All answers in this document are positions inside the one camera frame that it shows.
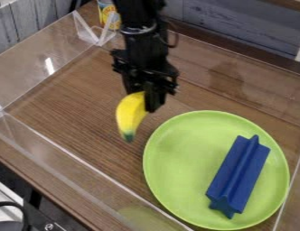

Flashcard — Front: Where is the yellow toy banana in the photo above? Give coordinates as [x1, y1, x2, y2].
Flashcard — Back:
[115, 91, 147, 143]

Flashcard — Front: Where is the clear acrylic tray wall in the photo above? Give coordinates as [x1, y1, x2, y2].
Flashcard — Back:
[0, 8, 300, 231]

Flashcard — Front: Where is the black cable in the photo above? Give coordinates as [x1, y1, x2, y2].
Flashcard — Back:
[0, 200, 31, 231]

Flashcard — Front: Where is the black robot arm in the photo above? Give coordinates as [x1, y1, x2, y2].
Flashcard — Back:
[110, 0, 179, 113]

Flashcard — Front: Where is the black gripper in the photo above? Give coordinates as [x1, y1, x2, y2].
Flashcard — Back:
[110, 28, 179, 113]

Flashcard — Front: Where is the blue star-shaped block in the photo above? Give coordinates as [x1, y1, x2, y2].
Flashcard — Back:
[206, 134, 270, 219]

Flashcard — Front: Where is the green round plate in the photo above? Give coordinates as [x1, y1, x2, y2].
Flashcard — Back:
[143, 110, 290, 230]

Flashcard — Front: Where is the yellow blue tin can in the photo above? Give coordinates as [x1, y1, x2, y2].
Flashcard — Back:
[96, 0, 120, 30]

